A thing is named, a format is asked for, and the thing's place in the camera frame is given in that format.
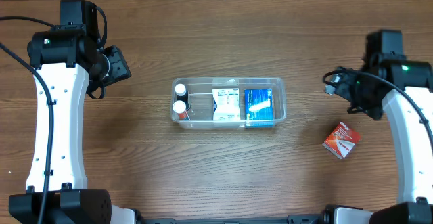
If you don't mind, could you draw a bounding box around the black bottle white cap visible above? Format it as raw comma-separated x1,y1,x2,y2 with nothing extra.
175,83,190,110

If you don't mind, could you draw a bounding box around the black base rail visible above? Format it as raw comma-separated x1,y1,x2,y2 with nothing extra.
138,214,323,224

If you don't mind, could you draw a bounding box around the red white small box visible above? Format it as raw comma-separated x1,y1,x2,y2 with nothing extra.
322,122,361,159

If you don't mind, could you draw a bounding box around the blue small box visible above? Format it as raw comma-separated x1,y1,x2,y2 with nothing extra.
244,89,274,127

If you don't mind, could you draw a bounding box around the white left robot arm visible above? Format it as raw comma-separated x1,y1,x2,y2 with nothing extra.
9,0,141,223

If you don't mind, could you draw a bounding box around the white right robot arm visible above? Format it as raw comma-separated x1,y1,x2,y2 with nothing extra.
316,30,432,223

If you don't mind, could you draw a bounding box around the orange bottle white cap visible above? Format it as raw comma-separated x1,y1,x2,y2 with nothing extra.
172,100,190,120

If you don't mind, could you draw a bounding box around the clear plastic container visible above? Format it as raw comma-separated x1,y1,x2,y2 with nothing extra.
170,77,287,129

